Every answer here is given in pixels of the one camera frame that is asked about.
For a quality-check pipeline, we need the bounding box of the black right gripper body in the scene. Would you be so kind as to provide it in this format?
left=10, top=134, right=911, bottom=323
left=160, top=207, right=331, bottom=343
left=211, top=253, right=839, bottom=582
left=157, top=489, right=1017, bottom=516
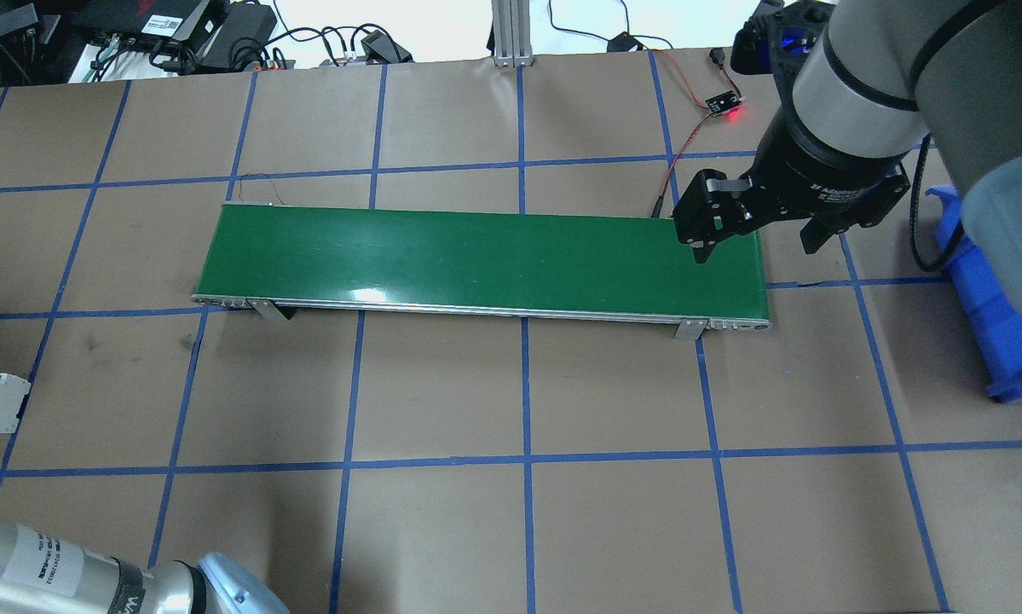
left=748, top=110, right=911, bottom=229

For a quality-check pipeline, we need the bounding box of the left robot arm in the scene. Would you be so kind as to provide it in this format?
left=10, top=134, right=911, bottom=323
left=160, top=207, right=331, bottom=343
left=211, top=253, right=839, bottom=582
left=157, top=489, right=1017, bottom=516
left=0, top=519, right=289, bottom=613

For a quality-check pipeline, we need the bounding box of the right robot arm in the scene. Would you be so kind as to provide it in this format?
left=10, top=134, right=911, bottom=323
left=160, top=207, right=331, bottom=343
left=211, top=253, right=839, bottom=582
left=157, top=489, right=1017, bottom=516
left=672, top=1, right=1022, bottom=314

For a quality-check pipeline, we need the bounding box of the small sensor board red LED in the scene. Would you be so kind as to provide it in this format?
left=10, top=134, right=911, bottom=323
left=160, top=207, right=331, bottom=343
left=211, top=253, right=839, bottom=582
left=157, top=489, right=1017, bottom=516
left=704, top=90, right=743, bottom=120

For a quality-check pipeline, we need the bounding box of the green conveyor belt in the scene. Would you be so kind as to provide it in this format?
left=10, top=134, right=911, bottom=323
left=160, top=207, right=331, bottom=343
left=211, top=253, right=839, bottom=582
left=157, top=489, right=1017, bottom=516
left=191, top=202, right=771, bottom=338

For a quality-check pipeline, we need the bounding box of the blue plastic bin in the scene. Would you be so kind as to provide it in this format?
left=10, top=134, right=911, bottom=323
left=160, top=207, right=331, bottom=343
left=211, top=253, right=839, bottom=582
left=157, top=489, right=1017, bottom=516
left=939, top=235, right=1022, bottom=403

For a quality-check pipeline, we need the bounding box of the black power adapter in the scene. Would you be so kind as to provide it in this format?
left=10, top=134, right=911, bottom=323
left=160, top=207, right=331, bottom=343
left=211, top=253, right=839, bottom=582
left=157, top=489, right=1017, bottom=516
left=360, top=30, right=414, bottom=65

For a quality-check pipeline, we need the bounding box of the red black sensor wire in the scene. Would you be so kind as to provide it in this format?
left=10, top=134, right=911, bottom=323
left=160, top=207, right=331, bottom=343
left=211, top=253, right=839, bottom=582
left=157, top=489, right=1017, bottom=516
left=650, top=49, right=743, bottom=219

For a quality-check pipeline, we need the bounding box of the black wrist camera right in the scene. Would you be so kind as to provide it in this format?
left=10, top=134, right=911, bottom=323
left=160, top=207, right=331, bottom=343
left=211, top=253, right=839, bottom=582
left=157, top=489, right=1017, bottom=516
left=730, top=1, right=835, bottom=75

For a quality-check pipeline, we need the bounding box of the aluminium frame post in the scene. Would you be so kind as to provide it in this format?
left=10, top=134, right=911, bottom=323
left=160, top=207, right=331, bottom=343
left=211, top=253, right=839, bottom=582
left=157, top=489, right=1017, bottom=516
left=491, top=0, right=535, bottom=67

